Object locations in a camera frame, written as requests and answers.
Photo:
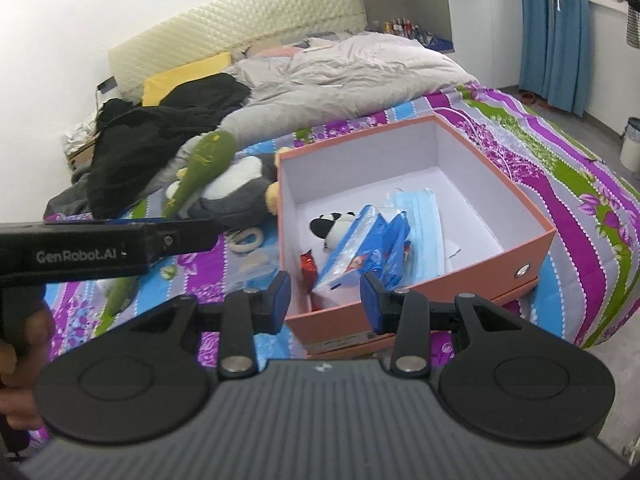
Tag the cream quilted headboard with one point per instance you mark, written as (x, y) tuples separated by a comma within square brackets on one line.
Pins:
[(225, 15)]

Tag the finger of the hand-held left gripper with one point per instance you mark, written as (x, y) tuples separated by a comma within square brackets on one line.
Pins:
[(187, 237)]

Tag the small panda plush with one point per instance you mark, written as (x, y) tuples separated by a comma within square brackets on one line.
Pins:
[(327, 227)]

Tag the pink cardboard box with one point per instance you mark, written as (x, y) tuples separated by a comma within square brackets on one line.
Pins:
[(475, 270)]

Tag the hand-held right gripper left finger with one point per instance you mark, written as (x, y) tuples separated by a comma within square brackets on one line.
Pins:
[(280, 300)]

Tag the black wall plug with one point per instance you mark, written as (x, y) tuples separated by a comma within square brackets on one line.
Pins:
[(106, 85)]

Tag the pink pillow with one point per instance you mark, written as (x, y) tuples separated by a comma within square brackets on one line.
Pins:
[(280, 50)]

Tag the grey duvet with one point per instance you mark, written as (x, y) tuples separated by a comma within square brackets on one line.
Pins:
[(350, 80)]

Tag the clear plastic bag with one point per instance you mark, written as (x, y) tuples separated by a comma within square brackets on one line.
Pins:
[(257, 270)]

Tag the brown cardboard box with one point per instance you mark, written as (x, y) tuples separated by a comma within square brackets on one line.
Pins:
[(80, 157)]

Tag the blue curtain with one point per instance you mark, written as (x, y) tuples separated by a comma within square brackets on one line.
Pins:
[(550, 35)]

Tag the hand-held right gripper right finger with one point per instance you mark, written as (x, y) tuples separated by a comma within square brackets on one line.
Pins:
[(372, 302)]

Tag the blue face mask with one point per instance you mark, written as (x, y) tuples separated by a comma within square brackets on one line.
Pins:
[(422, 220)]

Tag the dark grey garment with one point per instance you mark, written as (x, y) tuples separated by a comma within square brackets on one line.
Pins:
[(65, 200)]

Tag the row of small bottles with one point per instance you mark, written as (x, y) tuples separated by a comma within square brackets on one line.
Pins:
[(395, 26)]

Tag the person's left hand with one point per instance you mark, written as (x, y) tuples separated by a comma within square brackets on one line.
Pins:
[(37, 330)]

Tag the black clothing pile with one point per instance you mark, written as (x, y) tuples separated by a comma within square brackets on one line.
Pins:
[(130, 155)]

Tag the grey white penguin plush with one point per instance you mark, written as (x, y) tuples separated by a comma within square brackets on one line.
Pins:
[(235, 182)]

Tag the white trash bin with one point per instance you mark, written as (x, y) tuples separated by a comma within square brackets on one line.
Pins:
[(631, 147)]

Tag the red candy wrapper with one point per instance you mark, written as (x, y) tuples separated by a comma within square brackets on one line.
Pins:
[(308, 271)]

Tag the blue snack packet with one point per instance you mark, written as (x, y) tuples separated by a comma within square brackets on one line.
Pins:
[(360, 247)]

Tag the yellow pillow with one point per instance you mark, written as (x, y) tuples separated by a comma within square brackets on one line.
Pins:
[(190, 72)]

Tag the long green plush toy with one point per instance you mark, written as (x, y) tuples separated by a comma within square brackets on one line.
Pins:
[(210, 155)]

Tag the white crumpled cloth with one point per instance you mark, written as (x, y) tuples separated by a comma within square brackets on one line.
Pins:
[(80, 135)]

